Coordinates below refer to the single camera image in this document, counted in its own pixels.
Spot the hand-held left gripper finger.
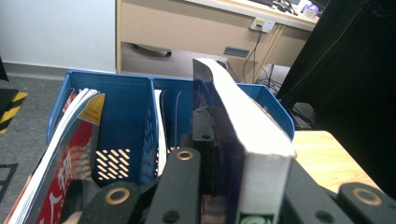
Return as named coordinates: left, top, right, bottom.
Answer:
left=191, top=105, right=219, bottom=196

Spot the dark blue cover magazine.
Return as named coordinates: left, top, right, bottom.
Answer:
left=191, top=57, right=297, bottom=224

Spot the red brown cover magazine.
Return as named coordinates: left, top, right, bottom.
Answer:
left=153, top=89, right=183, bottom=178

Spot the blue plastic file rack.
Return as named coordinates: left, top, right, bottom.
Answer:
left=46, top=69, right=296, bottom=224

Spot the portrait magazine with red title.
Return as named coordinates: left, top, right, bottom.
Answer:
left=4, top=88, right=106, bottom=224

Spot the grey label slot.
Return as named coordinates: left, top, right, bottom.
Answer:
left=223, top=46, right=250, bottom=59

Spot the beige wooden desk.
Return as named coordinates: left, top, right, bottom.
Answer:
left=115, top=0, right=320, bottom=83

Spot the white power socket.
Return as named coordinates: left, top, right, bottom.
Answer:
left=248, top=17, right=276, bottom=34

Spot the black curtain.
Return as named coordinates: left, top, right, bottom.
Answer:
left=276, top=0, right=396, bottom=200

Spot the small purple white object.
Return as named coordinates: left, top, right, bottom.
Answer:
left=300, top=3, right=320, bottom=20

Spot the black yellow striped stand base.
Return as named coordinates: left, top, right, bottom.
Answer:
left=0, top=88, right=29, bottom=134

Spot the black power cable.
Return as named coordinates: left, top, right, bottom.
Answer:
left=242, top=26, right=264, bottom=83

